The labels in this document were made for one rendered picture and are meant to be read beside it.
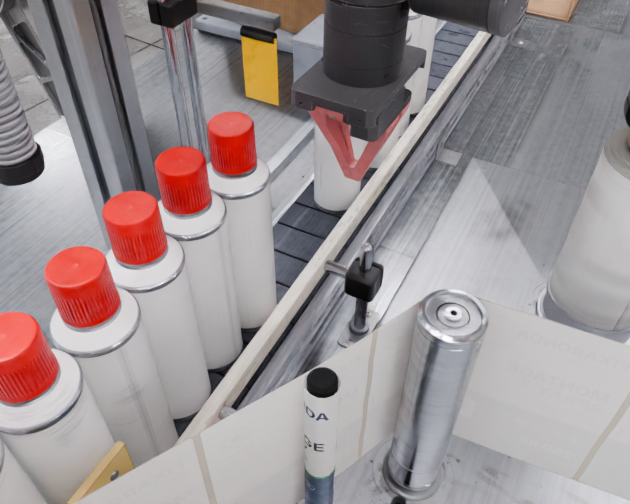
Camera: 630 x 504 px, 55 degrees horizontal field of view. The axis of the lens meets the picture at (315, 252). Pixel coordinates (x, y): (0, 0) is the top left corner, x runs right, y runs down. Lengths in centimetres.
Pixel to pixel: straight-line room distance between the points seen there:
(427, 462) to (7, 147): 34
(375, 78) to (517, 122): 55
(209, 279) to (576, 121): 68
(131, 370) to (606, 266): 36
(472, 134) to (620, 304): 44
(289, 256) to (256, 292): 11
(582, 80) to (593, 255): 62
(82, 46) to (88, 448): 28
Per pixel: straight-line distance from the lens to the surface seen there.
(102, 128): 53
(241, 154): 44
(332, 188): 65
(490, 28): 38
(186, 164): 41
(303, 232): 65
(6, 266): 76
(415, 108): 83
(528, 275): 64
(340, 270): 57
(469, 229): 68
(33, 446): 37
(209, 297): 46
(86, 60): 50
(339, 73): 44
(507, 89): 104
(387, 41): 42
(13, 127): 42
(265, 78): 49
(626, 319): 57
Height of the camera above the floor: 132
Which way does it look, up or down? 45 degrees down
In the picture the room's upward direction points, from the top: 1 degrees clockwise
